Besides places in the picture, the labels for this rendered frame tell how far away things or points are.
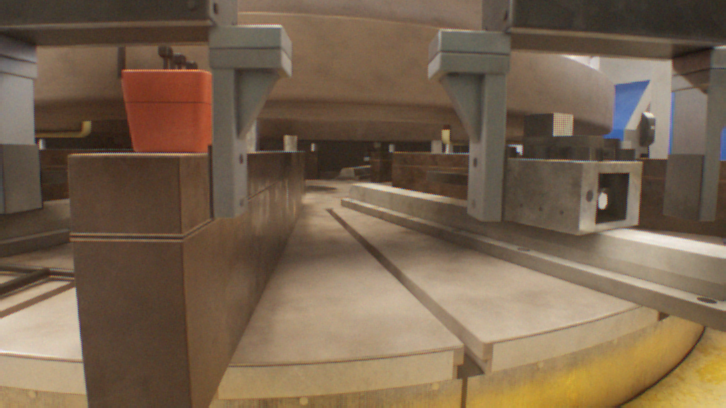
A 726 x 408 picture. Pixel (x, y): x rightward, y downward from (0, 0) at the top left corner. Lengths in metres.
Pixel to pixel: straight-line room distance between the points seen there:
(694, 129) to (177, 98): 0.59
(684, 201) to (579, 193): 0.93
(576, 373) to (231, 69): 1.05
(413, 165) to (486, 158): 2.64
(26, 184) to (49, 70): 1.32
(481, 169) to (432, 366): 0.64
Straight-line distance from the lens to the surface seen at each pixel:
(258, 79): 0.21
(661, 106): 7.18
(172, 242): 0.50
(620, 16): 0.24
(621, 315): 1.14
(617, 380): 1.29
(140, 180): 0.51
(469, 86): 0.22
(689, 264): 1.21
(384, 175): 4.60
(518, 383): 1.00
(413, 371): 0.80
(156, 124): 0.64
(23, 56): 0.30
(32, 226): 1.86
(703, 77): 0.29
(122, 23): 0.23
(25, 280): 1.33
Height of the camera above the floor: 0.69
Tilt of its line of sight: 5 degrees down
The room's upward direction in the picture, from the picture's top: 1 degrees clockwise
